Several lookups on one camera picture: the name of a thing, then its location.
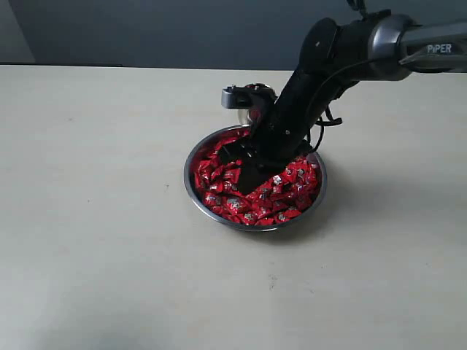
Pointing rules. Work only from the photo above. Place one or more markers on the round steel bowl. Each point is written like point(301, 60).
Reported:
point(302, 185)

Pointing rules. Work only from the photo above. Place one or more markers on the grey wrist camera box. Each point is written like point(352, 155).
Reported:
point(235, 97)

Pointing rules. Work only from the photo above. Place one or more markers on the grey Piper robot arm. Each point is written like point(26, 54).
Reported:
point(398, 47)

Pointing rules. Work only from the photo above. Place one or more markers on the shiny steel cup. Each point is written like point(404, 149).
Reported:
point(249, 116)

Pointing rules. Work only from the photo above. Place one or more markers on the red candy front right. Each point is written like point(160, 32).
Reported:
point(286, 215)

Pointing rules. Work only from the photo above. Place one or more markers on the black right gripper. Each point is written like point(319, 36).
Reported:
point(329, 62)

